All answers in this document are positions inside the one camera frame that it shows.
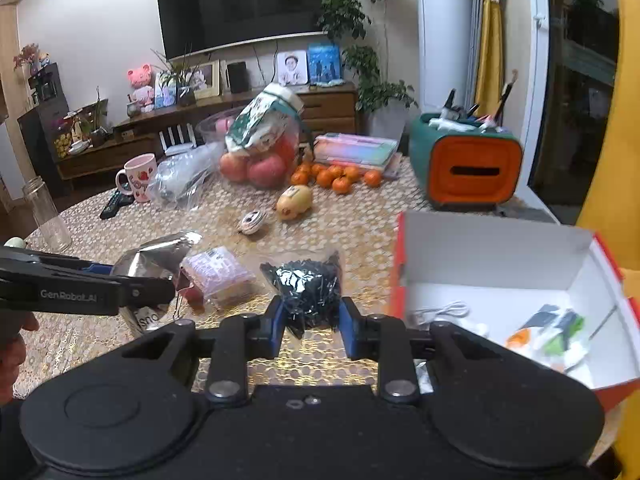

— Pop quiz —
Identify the clear plastic bag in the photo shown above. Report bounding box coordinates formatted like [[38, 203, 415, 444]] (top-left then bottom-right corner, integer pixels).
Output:
[[147, 142, 226, 211]]

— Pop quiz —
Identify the pink plush pig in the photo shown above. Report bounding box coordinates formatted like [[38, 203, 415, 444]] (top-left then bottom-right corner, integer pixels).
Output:
[[127, 64, 156, 113]]

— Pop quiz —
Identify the bag of black screws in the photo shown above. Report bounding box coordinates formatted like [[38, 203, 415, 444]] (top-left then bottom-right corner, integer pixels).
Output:
[[260, 252, 343, 338]]

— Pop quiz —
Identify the pile of mandarins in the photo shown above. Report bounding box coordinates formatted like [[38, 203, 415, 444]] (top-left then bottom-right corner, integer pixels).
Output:
[[291, 160, 383, 195]]

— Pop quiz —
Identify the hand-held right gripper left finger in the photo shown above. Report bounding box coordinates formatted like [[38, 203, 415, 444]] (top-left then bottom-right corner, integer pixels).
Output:
[[120, 296, 288, 407]]

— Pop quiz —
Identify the pink wafer packet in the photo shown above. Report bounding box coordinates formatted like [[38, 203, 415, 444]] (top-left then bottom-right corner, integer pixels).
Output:
[[180, 247, 257, 311]]

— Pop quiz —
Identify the red cardboard box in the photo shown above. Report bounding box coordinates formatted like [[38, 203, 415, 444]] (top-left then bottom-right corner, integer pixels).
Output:
[[387, 211, 640, 413]]

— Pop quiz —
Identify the yellow chair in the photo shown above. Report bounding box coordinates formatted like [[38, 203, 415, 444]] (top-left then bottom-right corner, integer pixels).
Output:
[[572, 0, 640, 480]]

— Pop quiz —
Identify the blue picture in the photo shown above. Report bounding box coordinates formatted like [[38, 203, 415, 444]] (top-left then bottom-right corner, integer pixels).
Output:
[[307, 43, 342, 83]]

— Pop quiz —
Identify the white standing air conditioner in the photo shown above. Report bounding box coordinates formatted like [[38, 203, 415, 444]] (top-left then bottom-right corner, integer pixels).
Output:
[[417, 0, 483, 116]]

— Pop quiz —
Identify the potted green tree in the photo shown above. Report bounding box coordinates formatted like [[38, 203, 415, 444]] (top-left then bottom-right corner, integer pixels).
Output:
[[317, 0, 418, 136]]

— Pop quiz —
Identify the pink mug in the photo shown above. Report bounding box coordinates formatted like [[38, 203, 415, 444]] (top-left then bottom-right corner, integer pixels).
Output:
[[116, 154, 158, 203]]

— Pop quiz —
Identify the black speaker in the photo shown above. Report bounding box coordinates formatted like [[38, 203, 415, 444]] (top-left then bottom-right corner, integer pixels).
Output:
[[226, 61, 249, 93]]

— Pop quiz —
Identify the wooden handle brush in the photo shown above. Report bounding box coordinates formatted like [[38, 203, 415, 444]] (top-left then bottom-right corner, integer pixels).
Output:
[[497, 71, 519, 121]]

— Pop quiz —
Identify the floral tablecloth desktop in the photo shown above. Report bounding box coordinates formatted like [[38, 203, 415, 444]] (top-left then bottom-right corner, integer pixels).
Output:
[[10, 155, 561, 401]]

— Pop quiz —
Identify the clear glass jar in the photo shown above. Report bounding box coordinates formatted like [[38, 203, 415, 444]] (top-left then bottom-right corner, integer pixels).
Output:
[[22, 176, 73, 252]]

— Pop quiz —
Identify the glass sliding door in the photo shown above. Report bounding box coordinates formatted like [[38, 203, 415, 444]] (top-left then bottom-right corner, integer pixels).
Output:
[[525, 0, 621, 223]]

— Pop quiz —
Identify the green orange storage box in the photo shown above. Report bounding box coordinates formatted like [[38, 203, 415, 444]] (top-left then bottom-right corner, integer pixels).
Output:
[[409, 112, 523, 212]]

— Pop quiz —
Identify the dark display shelf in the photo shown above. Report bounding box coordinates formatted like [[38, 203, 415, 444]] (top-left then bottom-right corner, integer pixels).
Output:
[[17, 62, 73, 196]]

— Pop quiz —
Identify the small round tape measure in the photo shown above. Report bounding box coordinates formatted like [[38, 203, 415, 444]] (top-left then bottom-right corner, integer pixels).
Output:
[[239, 210, 266, 236]]

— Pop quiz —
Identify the glass fruit bowl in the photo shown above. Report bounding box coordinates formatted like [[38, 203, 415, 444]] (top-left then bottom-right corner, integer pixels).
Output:
[[196, 107, 301, 188]]

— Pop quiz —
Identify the silver foil bag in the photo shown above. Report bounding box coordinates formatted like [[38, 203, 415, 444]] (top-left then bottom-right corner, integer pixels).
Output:
[[111, 231, 203, 338]]

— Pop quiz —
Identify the wooden photo frame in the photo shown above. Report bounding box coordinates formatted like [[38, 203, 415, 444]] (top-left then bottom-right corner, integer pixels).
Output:
[[192, 60, 221, 98]]

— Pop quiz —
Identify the black flat television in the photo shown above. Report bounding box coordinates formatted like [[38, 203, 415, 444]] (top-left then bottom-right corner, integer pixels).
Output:
[[156, 0, 337, 61]]

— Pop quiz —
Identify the blue photo card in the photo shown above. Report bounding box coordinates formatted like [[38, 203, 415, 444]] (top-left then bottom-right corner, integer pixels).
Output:
[[155, 72, 178, 109]]

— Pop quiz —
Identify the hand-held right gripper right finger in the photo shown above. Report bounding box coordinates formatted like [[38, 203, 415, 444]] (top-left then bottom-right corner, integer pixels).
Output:
[[337, 296, 506, 405]]

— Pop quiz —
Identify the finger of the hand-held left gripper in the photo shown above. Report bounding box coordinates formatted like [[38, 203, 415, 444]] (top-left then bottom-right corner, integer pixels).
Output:
[[0, 245, 120, 281]]

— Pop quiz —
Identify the pastel stationery case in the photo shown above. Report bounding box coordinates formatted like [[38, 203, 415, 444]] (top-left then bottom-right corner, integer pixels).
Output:
[[312, 132, 401, 171]]

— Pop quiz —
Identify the white cable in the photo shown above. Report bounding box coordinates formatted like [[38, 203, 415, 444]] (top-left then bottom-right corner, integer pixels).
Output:
[[410, 301, 471, 323]]

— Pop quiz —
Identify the black remote control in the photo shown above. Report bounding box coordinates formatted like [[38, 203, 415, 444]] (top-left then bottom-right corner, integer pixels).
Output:
[[100, 191, 135, 220]]

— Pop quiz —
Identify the green white packet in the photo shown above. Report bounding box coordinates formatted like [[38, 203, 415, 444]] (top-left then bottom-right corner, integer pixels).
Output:
[[542, 310, 588, 361]]

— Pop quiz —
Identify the green white snack bag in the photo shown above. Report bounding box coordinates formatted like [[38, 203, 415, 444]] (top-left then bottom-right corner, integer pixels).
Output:
[[225, 84, 305, 153]]

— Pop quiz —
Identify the person's left hand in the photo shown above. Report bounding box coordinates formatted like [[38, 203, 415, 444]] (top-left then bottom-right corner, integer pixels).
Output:
[[0, 311, 40, 403]]

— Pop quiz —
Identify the wooden television cabinet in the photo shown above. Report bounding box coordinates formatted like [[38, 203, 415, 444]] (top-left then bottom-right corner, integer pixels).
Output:
[[55, 82, 361, 196]]

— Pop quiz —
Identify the baby photo frame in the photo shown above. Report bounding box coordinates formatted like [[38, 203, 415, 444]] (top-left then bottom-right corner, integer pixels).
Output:
[[276, 50, 309, 86]]

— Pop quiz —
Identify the red apple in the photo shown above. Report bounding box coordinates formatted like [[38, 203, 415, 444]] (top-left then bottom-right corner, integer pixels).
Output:
[[247, 155, 287, 190], [220, 152, 249, 183]]

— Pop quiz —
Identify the small potted grass plant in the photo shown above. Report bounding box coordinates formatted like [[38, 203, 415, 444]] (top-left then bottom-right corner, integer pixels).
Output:
[[152, 47, 198, 107]]

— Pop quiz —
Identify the yellow curtain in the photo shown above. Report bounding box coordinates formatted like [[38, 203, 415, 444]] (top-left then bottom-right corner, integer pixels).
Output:
[[472, 0, 503, 116]]

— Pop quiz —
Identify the yellow pear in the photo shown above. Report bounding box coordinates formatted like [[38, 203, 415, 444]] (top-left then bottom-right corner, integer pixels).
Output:
[[276, 185, 313, 221]]

